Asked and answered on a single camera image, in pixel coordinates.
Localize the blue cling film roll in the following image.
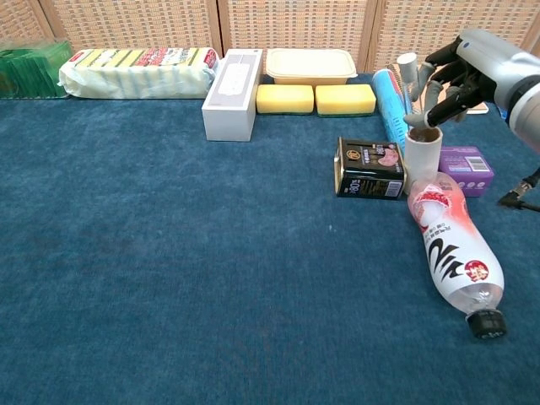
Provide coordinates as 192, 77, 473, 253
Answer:
371, 69, 417, 147

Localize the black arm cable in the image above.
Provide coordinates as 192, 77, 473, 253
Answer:
497, 166, 540, 212

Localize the small purple box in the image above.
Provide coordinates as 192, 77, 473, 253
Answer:
438, 145, 495, 198

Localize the beige lidded food container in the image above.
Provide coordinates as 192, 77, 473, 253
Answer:
265, 48, 359, 87

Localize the black luncheon meat tin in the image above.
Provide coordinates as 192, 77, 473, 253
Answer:
334, 137, 408, 200

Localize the bagged yellow sponge multipack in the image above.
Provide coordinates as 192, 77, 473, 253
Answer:
57, 46, 220, 100

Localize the blue carpet mat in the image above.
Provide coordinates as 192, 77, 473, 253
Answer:
0, 71, 540, 405

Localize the clear test tube white cap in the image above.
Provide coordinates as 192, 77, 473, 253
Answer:
397, 52, 423, 123

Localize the yellow sponge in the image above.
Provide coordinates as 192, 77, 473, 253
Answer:
315, 84, 377, 118
256, 84, 316, 116

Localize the white paper roll cardboard core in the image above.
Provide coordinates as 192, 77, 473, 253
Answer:
402, 126, 444, 196

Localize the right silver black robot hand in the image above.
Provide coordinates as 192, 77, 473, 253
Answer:
402, 28, 528, 130

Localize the plastic bottle pink white label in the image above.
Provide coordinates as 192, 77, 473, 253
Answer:
407, 172, 509, 341

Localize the woven wooden folding screen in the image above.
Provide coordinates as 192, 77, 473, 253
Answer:
0, 0, 540, 75

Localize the brown spiral notebook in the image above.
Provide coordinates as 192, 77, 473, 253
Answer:
386, 62, 489, 116

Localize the green scouring pad pack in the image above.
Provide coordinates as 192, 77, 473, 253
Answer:
0, 40, 73, 100

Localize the white power strip box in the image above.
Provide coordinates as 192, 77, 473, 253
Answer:
201, 48, 264, 143

